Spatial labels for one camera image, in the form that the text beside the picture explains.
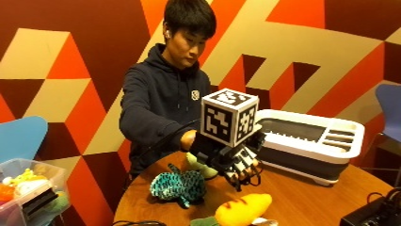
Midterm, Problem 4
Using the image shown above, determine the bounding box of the light green plush toy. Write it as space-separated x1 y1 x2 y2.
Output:
183 152 219 180

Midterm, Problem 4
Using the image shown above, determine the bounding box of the white cube with black markers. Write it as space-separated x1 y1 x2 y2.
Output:
199 88 261 148

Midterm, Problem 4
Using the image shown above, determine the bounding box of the teal patterned plush toy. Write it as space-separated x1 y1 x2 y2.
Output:
149 163 207 209

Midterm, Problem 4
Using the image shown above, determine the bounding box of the white and grey dish rack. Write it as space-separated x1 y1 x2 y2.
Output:
253 108 366 187

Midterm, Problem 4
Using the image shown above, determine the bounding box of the the person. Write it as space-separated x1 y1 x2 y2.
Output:
117 0 218 185

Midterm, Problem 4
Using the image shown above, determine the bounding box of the black electronic device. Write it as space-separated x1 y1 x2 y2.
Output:
338 186 401 226

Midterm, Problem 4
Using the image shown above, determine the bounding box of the dark blue chair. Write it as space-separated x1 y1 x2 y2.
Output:
362 83 401 177

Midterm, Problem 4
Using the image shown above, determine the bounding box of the clear plastic storage bin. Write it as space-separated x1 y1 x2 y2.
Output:
0 157 73 226

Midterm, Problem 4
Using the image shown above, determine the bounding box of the black box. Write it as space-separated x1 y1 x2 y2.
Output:
19 187 59 218

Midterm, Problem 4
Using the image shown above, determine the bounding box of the yellow and white plush toy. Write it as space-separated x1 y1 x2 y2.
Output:
1 168 49 196

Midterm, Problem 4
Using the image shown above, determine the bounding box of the light blue chair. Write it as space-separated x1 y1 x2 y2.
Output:
0 115 50 165

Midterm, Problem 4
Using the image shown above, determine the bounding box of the orange plush toy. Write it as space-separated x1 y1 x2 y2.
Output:
0 183 15 203

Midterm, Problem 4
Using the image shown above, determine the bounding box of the black glove cable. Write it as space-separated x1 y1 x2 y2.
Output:
135 118 202 166

